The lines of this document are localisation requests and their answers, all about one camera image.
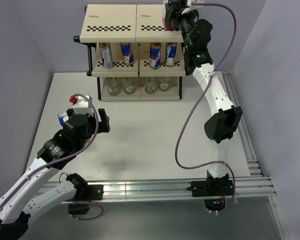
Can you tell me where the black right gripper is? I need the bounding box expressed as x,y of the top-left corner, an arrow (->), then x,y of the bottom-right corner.
163,3 -> 196,51

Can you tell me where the blue purple berry juice carton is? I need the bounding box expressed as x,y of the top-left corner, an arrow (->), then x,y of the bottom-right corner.
162,0 -> 184,31

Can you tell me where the blue silver energy drink can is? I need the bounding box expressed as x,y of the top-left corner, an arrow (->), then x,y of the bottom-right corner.
149,42 -> 162,70
165,42 -> 177,68

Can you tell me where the clear glass bottle green cap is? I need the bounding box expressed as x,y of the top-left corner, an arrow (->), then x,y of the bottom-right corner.
144,76 -> 157,95
105,77 -> 120,96
122,77 -> 135,95
158,76 -> 170,92

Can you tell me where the blue Fontana juice carton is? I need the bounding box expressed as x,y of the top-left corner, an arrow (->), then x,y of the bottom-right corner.
57,111 -> 69,126

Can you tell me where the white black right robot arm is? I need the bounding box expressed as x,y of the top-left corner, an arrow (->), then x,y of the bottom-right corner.
165,0 -> 243,195

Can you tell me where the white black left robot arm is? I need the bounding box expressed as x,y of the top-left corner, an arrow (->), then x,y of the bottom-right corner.
0,108 -> 100,240

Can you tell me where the beige three-tier shelf rack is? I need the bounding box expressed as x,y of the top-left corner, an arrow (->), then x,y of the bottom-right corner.
73,4 -> 186,101

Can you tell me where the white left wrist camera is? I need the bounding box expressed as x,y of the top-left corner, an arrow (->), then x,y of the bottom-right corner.
69,95 -> 93,116

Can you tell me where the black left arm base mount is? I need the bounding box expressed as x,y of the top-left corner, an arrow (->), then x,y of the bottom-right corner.
67,184 -> 104,217

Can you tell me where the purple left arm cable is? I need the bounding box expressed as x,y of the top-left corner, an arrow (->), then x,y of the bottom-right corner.
0,93 -> 100,221

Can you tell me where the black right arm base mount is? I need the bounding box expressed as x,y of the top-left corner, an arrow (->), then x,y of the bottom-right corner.
186,180 -> 234,212

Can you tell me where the aluminium mounting rail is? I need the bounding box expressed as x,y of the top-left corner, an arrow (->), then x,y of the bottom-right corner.
88,177 -> 276,203

